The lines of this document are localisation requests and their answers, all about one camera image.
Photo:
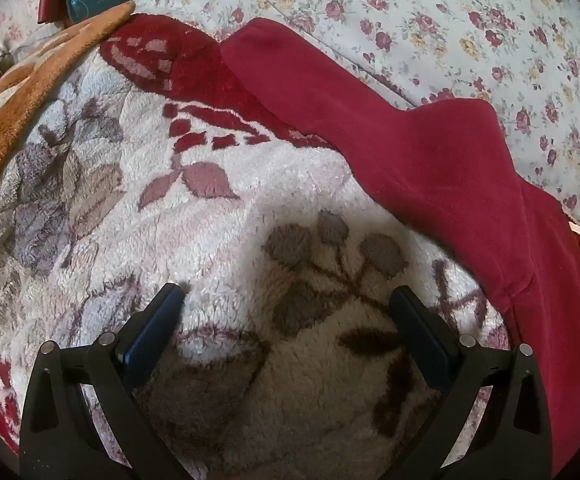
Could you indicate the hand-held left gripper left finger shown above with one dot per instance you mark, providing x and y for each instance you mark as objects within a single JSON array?
[{"x": 152, "y": 332}]

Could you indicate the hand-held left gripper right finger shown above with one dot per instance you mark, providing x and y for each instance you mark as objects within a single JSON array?
[{"x": 422, "y": 340}]

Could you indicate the dark red knit garment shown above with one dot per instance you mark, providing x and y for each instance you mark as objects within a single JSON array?
[{"x": 420, "y": 160}]

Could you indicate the white and red fleece blanket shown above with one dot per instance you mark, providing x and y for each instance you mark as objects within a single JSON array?
[{"x": 220, "y": 260}]

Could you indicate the orange fleece blanket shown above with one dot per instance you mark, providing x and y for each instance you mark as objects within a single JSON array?
[{"x": 0, "y": 125}]

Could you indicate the rose print bed quilt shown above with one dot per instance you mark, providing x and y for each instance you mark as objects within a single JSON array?
[{"x": 420, "y": 35}]

